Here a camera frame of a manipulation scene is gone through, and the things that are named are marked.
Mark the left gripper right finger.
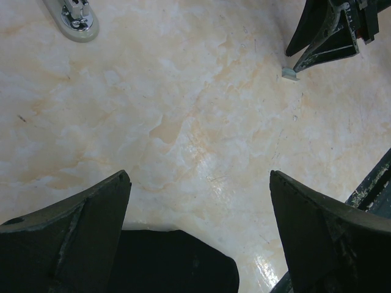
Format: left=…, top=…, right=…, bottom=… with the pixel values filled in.
left=269, top=170, right=391, bottom=293

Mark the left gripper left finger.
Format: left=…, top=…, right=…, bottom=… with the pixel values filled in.
left=1, top=170, right=131, bottom=292

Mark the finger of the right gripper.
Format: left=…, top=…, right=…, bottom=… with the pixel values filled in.
left=285, top=0, right=339, bottom=57
left=293, top=2, right=359, bottom=73

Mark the black silver stapler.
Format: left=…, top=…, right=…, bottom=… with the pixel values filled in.
left=43, top=0, right=100, bottom=43

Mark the black floral t-shirt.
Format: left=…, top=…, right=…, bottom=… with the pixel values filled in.
left=107, top=230, right=239, bottom=292

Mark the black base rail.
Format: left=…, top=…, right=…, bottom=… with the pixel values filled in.
left=268, top=149, right=391, bottom=293

